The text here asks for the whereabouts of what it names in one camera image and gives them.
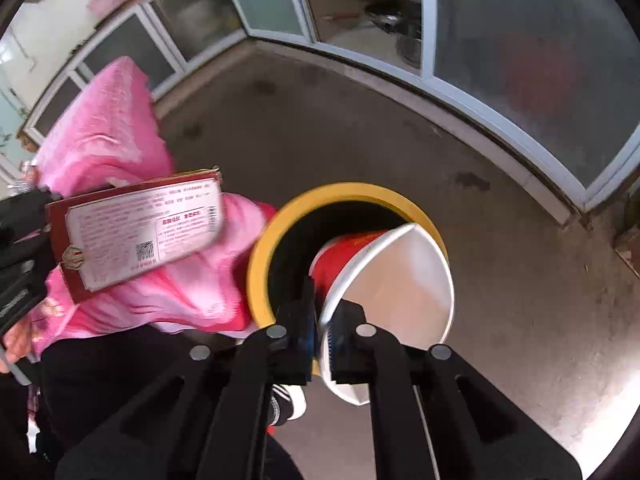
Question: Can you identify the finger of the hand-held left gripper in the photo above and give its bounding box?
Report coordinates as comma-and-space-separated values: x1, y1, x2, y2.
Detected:
0, 187, 63, 247

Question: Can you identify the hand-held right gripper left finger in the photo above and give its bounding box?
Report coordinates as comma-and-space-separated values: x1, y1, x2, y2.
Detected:
55, 276, 317, 480

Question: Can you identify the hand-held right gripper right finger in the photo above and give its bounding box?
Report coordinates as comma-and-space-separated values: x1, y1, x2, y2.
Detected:
329, 300, 584, 480

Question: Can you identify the red and white paper cup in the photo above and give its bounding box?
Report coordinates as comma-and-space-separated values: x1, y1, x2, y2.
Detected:
307, 222, 456, 407

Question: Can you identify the red cardboard box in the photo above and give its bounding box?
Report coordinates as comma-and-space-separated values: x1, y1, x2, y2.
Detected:
45, 166, 224, 305

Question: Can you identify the yellow-rimmed black trash bin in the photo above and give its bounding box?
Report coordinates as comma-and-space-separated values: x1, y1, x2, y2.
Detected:
246, 182, 449, 378

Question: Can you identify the person's left hand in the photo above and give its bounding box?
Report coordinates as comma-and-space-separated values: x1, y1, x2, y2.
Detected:
0, 317, 33, 376

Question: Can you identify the black and white shoe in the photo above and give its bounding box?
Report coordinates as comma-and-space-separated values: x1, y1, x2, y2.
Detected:
267, 382, 307, 428

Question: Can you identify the pink floral blanket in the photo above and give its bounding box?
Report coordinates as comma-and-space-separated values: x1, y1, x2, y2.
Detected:
31, 55, 279, 357

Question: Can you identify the white cabinet with frosted doors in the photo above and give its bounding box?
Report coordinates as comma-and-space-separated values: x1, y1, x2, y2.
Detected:
20, 0, 251, 147

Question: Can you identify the steel pot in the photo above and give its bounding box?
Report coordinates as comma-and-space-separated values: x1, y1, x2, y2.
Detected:
394, 2, 424, 69

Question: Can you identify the dark frying pan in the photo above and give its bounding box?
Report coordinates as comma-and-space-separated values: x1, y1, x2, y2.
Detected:
364, 2, 403, 33

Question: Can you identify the white cabinet with open shelves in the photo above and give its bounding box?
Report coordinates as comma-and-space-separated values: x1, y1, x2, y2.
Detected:
215, 0, 640, 226

